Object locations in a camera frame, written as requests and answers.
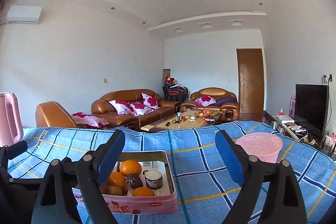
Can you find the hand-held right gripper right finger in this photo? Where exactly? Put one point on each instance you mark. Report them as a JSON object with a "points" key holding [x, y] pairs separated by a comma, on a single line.
{"points": [[231, 158]]}

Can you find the brown leather armchair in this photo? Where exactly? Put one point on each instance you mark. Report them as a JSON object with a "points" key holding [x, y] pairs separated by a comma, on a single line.
{"points": [[50, 113]]}

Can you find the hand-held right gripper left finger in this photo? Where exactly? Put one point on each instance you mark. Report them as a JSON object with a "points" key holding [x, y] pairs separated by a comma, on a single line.
{"points": [[109, 161]]}

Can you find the glazed ceramic cup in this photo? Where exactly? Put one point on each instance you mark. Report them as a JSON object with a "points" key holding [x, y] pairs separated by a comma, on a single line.
{"points": [[153, 179]]}

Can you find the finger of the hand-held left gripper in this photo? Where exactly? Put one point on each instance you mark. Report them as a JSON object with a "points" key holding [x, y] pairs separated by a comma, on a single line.
{"points": [[17, 148]]}

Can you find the brown wooden door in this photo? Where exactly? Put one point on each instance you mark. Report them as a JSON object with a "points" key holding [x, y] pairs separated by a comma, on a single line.
{"points": [[250, 81]]}

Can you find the red bundle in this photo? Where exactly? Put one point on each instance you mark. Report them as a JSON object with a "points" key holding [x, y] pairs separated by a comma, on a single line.
{"points": [[169, 79]]}

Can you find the printed paper liner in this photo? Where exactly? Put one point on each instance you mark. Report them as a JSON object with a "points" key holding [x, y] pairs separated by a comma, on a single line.
{"points": [[166, 186]]}

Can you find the black television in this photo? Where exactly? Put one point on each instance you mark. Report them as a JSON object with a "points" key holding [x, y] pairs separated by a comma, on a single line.
{"points": [[311, 106]]}

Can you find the pink toy stand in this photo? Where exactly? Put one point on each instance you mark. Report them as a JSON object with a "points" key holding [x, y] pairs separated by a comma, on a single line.
{"points": [[291, 104]]}

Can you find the orange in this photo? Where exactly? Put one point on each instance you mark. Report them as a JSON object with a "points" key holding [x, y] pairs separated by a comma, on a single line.
{"points": [[143, 192], [116, 178], [130, 167]]}

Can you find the blue plaid tablecloth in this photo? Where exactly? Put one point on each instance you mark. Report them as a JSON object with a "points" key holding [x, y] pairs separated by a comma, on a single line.
{"points": [[197, 155]]}

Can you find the small metal jar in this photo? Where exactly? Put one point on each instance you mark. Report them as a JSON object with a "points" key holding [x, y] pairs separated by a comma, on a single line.
{"points": [[179, 116]]}

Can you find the pink cartoon lidded cup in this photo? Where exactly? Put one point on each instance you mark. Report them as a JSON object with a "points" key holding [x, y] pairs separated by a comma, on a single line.
{"points": [[260, 145]]}

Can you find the wall outlet with plug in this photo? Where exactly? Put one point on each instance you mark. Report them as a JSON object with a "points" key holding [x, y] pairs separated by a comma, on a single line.
{"points": [[325, 78]]}

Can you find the long brown leather sofa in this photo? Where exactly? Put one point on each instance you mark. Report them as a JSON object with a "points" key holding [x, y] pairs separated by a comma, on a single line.
{"points": [[105, 108]]}

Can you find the pile of table snacks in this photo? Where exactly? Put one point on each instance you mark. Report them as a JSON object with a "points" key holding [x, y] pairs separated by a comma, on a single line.
{"points": [[206, 114]]}

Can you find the short brown leather sofa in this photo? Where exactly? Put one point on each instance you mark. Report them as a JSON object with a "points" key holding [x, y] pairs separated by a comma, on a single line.
{"points": [[210, 91]]}

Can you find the pink floral pillow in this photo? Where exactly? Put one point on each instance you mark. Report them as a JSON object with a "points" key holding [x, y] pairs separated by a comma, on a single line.
{"points": [[122, 106], [151, 100], [205, 100], [89, 119], [140, 107]]}

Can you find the white television stand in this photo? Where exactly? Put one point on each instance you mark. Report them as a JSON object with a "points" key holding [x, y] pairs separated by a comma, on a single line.
{"points": [[278, 121]]}

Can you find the brown longan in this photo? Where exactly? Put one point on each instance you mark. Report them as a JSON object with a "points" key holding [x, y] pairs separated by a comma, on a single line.
{"points": [[115, 190]]}

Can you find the pink plastic pitcher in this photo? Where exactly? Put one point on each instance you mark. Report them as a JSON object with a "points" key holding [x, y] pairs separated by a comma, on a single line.
{"points": [[8, 119]]}

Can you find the white air conditioner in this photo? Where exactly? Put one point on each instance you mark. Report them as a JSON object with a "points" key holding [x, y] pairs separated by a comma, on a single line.
{"points": [[23, 14]]}

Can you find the wooden coffee table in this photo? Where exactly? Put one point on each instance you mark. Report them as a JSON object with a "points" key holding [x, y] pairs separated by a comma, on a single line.
{"points": [[181, 121]]}

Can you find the dark red date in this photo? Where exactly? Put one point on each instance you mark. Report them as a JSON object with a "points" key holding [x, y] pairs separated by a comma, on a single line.
{"points": [[134, 180]]}

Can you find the pink tin box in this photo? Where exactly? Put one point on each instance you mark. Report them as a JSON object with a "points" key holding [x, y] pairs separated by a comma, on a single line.
{"points": [[157, 207]]}

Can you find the stacked black chairs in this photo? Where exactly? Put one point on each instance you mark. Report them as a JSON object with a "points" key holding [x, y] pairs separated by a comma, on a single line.
{"points": [[176, 91]]}

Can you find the purple blanket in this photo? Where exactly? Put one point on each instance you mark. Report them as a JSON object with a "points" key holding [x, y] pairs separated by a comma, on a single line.
{"points": [[227, 101]]}

